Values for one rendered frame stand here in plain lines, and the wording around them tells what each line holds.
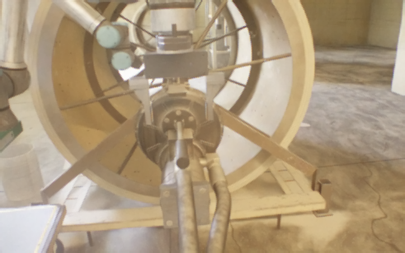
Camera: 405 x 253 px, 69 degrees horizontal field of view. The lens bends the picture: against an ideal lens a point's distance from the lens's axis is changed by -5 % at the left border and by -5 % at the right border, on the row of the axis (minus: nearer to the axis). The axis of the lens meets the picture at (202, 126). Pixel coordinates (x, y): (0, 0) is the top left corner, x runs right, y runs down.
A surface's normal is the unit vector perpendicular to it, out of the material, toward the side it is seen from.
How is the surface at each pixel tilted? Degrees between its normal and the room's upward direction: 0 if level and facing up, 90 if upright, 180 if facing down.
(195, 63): 90
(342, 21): 90
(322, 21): 90
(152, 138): 90
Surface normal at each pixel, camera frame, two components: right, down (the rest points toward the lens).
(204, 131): 0.10, 0.34
